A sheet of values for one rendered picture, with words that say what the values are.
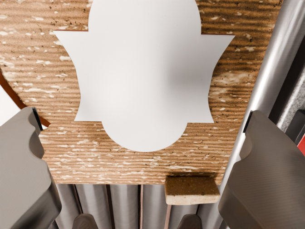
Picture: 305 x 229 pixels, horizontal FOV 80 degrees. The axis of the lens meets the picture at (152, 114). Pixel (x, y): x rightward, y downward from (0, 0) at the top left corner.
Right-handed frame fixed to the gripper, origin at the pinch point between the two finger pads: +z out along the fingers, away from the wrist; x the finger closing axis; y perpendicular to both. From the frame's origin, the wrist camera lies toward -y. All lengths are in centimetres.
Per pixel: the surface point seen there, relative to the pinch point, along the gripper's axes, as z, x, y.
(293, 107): 5.6, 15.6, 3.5
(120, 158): 3.5, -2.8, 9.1
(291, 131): 4.9, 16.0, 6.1
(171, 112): 2.7, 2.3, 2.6
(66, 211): 5.2, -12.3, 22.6
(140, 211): 9.4, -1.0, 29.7
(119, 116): 2.7, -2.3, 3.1
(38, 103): 3.6, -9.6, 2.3
